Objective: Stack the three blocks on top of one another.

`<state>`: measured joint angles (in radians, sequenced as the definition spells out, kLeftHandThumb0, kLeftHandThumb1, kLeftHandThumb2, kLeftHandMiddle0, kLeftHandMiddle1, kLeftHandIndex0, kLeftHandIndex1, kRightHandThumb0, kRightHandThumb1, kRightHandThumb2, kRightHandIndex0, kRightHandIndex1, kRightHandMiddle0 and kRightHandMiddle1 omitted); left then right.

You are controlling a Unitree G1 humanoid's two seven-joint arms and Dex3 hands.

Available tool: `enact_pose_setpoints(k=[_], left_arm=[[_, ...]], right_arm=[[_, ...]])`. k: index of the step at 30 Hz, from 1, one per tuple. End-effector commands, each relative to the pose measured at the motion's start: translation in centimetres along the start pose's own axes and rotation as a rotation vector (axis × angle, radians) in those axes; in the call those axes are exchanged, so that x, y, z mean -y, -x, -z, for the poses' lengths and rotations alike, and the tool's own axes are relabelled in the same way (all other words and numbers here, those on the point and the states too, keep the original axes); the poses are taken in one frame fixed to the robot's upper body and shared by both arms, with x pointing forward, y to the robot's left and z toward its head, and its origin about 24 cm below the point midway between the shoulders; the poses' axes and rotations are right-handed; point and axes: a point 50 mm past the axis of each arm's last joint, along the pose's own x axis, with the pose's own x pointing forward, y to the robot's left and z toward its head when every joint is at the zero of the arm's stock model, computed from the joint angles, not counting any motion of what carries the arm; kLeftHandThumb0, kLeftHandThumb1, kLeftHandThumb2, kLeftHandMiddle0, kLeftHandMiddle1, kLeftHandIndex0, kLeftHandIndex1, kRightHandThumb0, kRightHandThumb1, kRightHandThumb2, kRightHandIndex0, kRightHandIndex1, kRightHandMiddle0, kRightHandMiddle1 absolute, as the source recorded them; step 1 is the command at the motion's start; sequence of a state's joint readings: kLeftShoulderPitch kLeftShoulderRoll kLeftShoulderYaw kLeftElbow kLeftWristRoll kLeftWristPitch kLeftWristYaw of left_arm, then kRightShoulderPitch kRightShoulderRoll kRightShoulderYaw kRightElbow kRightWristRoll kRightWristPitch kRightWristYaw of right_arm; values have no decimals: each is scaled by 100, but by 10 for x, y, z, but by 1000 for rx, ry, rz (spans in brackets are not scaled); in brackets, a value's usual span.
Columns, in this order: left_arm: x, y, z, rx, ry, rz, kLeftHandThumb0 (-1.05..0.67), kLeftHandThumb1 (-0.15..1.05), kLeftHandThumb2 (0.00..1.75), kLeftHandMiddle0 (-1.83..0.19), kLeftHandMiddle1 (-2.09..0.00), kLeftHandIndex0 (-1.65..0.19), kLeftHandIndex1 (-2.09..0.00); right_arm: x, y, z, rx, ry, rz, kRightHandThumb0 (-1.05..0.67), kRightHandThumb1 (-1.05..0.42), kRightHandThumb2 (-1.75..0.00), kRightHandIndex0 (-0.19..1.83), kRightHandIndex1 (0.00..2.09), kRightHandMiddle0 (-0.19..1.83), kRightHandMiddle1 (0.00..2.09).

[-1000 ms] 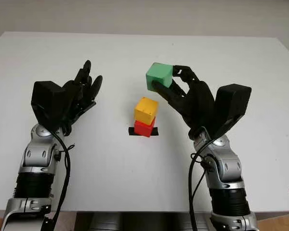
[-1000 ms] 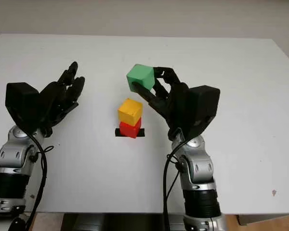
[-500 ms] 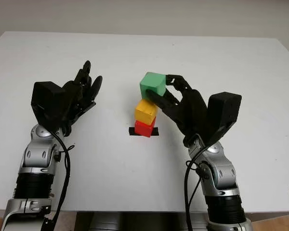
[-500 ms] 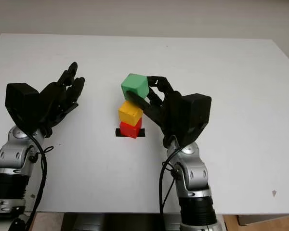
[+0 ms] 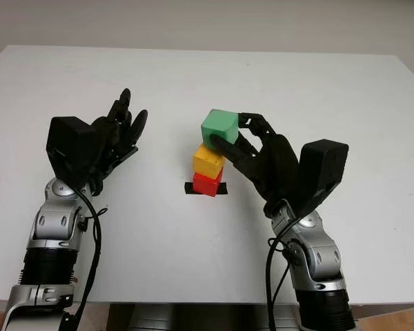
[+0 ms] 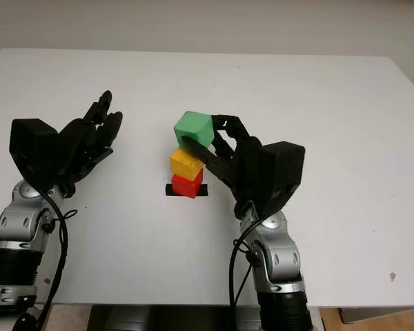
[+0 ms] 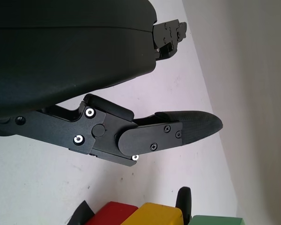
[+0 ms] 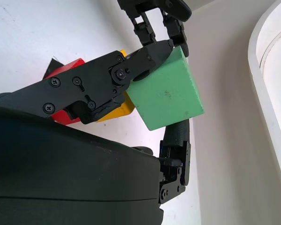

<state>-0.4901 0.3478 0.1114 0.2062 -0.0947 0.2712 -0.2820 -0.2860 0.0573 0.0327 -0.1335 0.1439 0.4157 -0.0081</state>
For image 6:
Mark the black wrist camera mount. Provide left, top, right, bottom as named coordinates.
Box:
left=9, top=118, right=61, bottom=189
left=260, top=140, right=306, bottom=221

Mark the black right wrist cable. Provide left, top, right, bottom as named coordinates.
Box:
left=229, top=206, right=273, bottom=331

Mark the black tape strip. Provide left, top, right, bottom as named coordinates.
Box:
left=165, top=184, right=208, bottom=198

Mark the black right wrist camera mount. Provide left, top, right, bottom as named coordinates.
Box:
left=260, top=140, right=306, bottom=221

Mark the yellow block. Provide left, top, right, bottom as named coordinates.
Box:
left=170, top=148, right=204, bottom=182

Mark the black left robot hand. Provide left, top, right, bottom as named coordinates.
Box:
left=57, top=90, right=124, bottom=199

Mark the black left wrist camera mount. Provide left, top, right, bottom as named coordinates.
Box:
left=9, top=118, right=61, bottom=189

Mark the red block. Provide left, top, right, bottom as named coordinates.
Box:
left=171, top=170, right=204, bottom=199

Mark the cardboard box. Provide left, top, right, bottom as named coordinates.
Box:
left=337, top=307, right=414, bottom=325

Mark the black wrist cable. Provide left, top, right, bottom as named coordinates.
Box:
left=229, top=206, right=273, bottom=331
left=37, top=189, right=79, bottom=331

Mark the dark robot torso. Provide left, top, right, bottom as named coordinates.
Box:
left=89, top=305, right=263, bottom=331

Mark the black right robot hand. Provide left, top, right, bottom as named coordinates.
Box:
left=181, top=114, right=273, bottom=220

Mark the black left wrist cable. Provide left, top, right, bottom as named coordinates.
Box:
left=37, top=189, right=79, bottom=331

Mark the green block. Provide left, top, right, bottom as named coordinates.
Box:
left=172, top=110, right=215, bottom=148

